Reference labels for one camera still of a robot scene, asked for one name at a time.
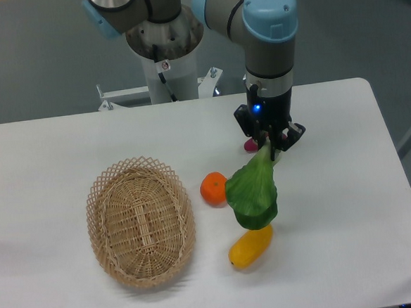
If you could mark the orange tangerine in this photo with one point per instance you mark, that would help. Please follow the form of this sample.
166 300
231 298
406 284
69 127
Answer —
212 189

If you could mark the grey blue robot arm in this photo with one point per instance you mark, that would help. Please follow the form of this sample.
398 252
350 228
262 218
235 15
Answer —
265 29

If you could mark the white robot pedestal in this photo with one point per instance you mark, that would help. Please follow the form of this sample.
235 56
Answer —
167 52

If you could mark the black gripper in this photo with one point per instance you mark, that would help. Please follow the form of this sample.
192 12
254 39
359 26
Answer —
262 117

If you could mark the woven wicker basket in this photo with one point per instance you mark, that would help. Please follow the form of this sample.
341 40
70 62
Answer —
140 222

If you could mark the green leafy vegetable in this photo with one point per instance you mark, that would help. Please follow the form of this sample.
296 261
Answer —
251 191

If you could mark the pink fruit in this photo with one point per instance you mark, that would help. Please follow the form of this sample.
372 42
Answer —
251 145

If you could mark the yellow mango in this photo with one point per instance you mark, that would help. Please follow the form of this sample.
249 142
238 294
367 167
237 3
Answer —
250 247

